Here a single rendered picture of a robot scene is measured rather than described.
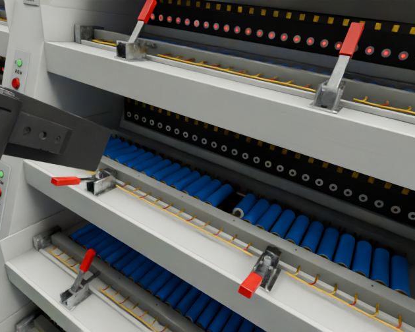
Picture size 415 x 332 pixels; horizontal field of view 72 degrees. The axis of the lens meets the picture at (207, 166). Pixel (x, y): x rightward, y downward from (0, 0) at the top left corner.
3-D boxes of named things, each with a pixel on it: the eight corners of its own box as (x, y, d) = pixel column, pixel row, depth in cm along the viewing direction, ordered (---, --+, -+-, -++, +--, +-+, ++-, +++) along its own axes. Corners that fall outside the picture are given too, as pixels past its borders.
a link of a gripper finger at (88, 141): (-6, 82, 13) (3, 85, 12) (105, 126, 19) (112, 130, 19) (-32, 144, 13) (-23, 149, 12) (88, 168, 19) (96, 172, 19)
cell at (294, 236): (307, 228, 41) (294, 253, 36) (294, 222, 42) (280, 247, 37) (311, 218, 40) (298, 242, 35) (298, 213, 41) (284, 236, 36)
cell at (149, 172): (171, 169, 51) (146, 183, 46) (163, 166, 52) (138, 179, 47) (172, 161, 51) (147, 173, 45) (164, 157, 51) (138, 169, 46)
